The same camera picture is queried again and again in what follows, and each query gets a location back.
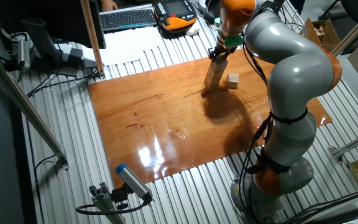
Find orange and black teach pendant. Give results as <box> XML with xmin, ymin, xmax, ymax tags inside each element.
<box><xmin>153</xmin><ymin>0</ymin><xmax>198</xmax><ymax>34</ymax></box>

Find person hand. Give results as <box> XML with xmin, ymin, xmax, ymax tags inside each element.
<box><xmin>101</xmin><ymin>0</ymin><xmax>119</xmax><ymax>12</ymax></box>

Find black keyboard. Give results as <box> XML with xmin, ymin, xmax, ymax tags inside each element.
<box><xmin>99</xmin><ymin>8</ymin><xmax>158</xmax><ymax>34</ymax></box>

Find black desk cables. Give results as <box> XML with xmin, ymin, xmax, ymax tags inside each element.
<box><xmin>25</xmin><ymin>67</ymin><xmax>99</xmax><ymax>98</ymax></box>

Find green camera mount flange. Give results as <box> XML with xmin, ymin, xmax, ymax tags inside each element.
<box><xmin>216</xmin><ymin>30</ymin><xmax>245</xmax><ymax>49</ymax></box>

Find tan frame post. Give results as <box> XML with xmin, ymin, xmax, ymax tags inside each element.
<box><xmin>80</xmin><ymin>0</ymin><xmax>106</xmax><ymax>79</ymax></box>

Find black monitor with stand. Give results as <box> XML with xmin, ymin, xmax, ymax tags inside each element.
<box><xmin>0</xmin><ymin>0</ymin><xmax>107</xmax><ymax>78</ymax></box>

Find silver camera on clamp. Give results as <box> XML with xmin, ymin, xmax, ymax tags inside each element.
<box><xmin>10</xmin><ymin>32</ymin><xmax>32</xmax><ymax>72</ymax></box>

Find cardboard box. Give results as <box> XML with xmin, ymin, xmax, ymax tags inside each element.
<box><xmin>300</xmin><ymin>17</ymin><xmax>341</xmax><ymax>52</ymax></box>

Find varnished wooden board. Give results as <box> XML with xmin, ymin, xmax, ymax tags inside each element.
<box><xmin>88</xmin><ymin>48</ymin><xmax>333</xmax><ymax>189</ymax></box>

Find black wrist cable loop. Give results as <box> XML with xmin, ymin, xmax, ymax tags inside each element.
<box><xmin>242</xmin><ymin>40</ymin><xmax>269</xmax><ymax>86</ymax></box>

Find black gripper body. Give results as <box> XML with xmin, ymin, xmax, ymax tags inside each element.
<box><xmin>213</xmin><ymin>45</ymin><xmax>235</xmax><ymax>57</ymax></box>

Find black camera cable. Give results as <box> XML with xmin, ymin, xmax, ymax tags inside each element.
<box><xmin>75</xmin><ymin>192</ymin><xmax>152</xmax><ymax>216</ymax></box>

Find aluminium profile camera post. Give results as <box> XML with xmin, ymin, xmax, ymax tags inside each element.
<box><xmin>88</xmin><ymin>182</ymin><xmax>126</xmax><ymax>224</ymax></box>

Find white rounded object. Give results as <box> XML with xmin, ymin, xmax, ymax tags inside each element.
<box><xmin>185</xmin><ymin>22</ymin><xmax>201</xmax><ymax>37</ymax></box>

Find silver camera with blue cap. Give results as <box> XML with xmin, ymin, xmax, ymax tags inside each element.
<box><xmin>115</xmin><ymin>163</ymin><xmax>154</xmax><ymax>203</ymax></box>

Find black cable bundle along arm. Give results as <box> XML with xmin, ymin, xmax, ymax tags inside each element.
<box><xmin>237</xmin><ymin>111</ymin><xmax>273</xmax><ymax>218</ymax></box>

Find white paper sheets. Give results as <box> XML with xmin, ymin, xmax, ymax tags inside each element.
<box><xmin>81</xmin><ymin>26</ymin><xmax>157</xmax><ymax>68</ymax></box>

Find black floor cable bundle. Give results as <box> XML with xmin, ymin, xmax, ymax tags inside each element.
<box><xmin>277</xmin><ymin>185</ymin><xmax>358</xmax><ymax>224</ymax></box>

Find black round device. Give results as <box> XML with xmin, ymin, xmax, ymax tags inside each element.
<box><xmin>197</xmin><ymin>0</ymin><xmax>222</xmax><ymax>25</ymax></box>

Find grey aluminium frame strut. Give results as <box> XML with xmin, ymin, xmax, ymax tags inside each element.
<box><xmin>0</xmin><ymin>43</ymin><xmax>70</xmax><ymax>170</ymax></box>
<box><xmin>333</xmin><ymin>1</ymin><xmax>358</xmax><ymax>57</ymax></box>
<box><xmin>327</xmin><ymin>126</ymin><xmax>358</xmax><ymax>164</ymax></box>

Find light wooden cube block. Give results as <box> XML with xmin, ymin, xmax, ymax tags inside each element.
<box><xmin>203</xmin><ymin>81</ymin><xmax>219</xmax><ymax>93</ymax></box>
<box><xmin>204</xmin><ymin>74</ymin><xmax>221</xmax><ymax>87</ymax></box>
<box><xmin>207</xmin><ymin>67</ymin><xmax>225</xmax><ymax>80</ymax></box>
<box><xmin>210</xmin><ymin>58</ymin><xmax>229</xmax><ymax>74</ymax></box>
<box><xmin>224</xmin><ymin>73</ymin><xmax>240</xmax><ymax>90</ymax></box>

